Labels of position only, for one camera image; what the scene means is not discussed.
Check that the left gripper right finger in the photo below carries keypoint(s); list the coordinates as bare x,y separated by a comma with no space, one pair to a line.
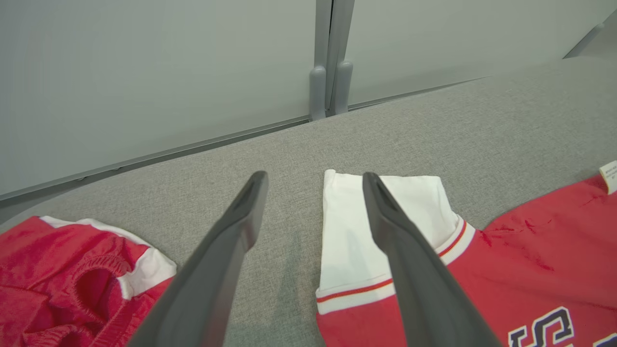
424,289

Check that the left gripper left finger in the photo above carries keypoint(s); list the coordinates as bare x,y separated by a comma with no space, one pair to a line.
212,270

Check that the red jersey with white sleeves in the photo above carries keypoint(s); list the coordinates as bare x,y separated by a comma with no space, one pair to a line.
530,250

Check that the red shorts with white stripe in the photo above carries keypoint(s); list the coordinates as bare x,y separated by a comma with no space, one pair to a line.
48,270

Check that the grey fabric sofa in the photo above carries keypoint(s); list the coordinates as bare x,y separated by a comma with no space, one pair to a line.
289,154

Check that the light grey partition panel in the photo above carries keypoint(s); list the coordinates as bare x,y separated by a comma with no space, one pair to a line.
144,72
458,43

